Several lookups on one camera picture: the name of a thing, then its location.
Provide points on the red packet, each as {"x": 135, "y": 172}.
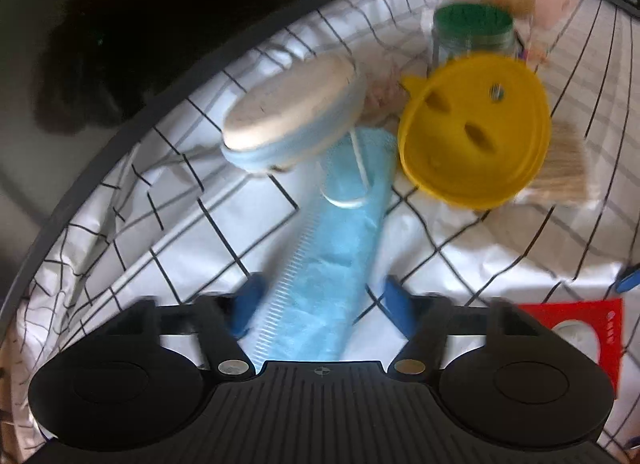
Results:
{"x": 607, "y": 344}

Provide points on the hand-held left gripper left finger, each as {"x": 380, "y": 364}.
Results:
{"x": 246, "y": 305}

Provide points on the blue face mask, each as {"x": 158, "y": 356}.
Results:
{"x": 330, "y": 264}

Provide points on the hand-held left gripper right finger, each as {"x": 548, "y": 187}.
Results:
{"x": 400, "y": 305}

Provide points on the white grid tablecloth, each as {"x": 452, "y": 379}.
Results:
{"x": 150, "y": 224}

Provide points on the yellow plastic funnel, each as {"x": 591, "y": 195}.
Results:
{"x": 480, "y": 163}

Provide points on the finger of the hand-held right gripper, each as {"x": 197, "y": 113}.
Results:
{"x": 631, "y": 280}

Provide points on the green lid jar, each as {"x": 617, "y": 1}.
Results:
{"x": 472, "y": 26}

